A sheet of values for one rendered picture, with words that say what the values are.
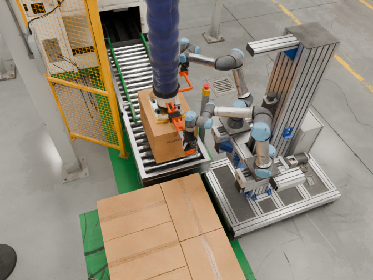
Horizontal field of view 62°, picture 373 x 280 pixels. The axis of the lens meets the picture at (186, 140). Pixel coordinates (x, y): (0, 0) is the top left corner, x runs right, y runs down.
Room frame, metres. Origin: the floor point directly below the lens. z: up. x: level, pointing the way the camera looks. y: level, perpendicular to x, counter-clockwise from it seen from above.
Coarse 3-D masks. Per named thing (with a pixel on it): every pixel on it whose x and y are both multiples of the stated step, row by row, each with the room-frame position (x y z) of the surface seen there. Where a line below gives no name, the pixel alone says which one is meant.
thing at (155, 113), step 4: (148, 100) 2.10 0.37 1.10; (152, 100) 2.09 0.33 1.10; (156, 100) 2.09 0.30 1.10; (152, 108) 1.99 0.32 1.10; (152, 112) 1.94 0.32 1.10; (156, 112) 1.94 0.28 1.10; (160, 112) 1.94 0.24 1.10; (156, 116) 1.89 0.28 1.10; (156, 120) 1.85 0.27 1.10; (160, 120) 1.85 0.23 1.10; (164, 120) 1.85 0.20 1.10
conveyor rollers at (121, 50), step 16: (128, 48) 3.72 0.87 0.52; (144, 48) 3.72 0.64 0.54; (112, 64) 3.31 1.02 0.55; (128, 64) 3.36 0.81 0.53; (144, 64) 3.35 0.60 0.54; (128, 80) 3.02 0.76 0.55; (144, 80) 3.07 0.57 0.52; (128, 112) 2.46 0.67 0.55; (144, 160) 1.81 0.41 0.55; (176, 160) 1.82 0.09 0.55
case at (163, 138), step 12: (144, 96) 2.17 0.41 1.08; (180, 96) 2.19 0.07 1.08; (144, 108) 2.00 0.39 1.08; (144, 120) 2.03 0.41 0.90; (168, 120) 1.87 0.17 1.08; (156, 132) 1.72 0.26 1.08; (168, 132) 1.73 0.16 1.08; (156, 144) 1.68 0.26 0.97; (168, 144) 1.72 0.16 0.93; (180, 144) 1.76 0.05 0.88; (156, 156) 1.68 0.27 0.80; (168, 156) 1.72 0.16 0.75; (180, 156) 1.76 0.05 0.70
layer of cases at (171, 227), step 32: (128, 192) 1.44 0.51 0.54; (160, 192) 1.45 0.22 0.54; (192, 192) 1.47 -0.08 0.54; (128, 224) 1.12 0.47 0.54; (160, 224) 1.14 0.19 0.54; (192, 224) 1.15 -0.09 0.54; (128, 256) 0.85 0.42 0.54; (160, 256) 0.87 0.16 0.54; (192, 256) 0.88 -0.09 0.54; (224, 256) 0.89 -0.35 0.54
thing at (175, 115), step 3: (171, 111) 1.83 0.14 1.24; (174, 111) 1.83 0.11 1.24; (177, 111) 1.84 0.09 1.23; (168, 114) 1.80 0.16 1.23; (171, 114) 1.80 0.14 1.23; (174, 114) 1.80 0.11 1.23; (177, 114) 1.80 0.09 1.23; (180, 114) 1.80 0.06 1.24; (168, 117) 1.80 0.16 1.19; (171, 117) 1.77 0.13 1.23; (174, 117) 1.77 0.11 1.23; (177, 117) 1.76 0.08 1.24; (180, 117) 1.77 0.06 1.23; (171, 120) 1.76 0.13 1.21; (177, 120) 1.76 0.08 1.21; (180, 120) 1.77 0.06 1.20
